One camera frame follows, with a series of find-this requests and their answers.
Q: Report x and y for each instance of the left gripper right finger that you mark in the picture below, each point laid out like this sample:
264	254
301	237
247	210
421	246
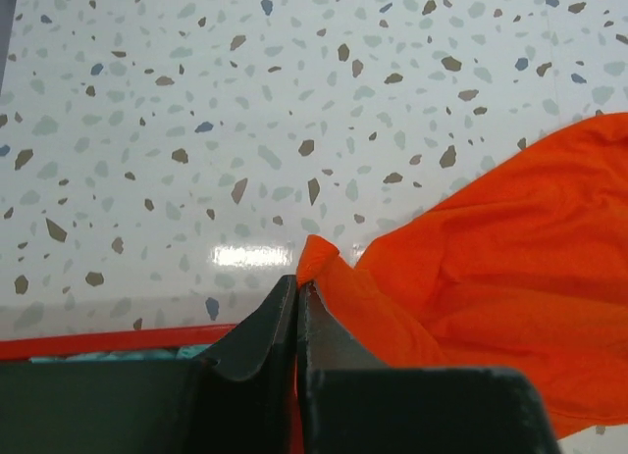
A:
352	402

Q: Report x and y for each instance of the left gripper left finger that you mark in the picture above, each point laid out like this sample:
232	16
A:
233	397

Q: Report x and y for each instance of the orange t shirt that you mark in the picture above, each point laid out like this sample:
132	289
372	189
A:
525	268

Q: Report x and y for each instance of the light blue t shirt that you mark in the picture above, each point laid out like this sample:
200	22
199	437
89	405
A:
179	353

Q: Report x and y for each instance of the red plastic bin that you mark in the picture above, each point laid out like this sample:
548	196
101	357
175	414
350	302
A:
142	339

